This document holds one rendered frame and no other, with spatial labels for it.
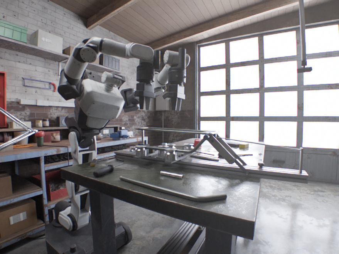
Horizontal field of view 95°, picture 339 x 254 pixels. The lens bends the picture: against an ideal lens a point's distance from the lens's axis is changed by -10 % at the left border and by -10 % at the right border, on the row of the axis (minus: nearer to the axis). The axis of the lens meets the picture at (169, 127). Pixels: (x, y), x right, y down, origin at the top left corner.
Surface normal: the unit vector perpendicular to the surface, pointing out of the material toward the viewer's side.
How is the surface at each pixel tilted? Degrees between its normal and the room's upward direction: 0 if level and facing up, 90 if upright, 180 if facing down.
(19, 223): 89
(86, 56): 136
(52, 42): 91
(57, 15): 90
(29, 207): 91
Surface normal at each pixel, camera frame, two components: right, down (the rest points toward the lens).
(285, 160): -0.50, 0.04
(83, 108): -0.07, 0.32
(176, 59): 0.40, 0.06
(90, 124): 0.49, 0.66
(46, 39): 0.88, 0.02
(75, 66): 0.02, 0.74
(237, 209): 0.00, -1.00
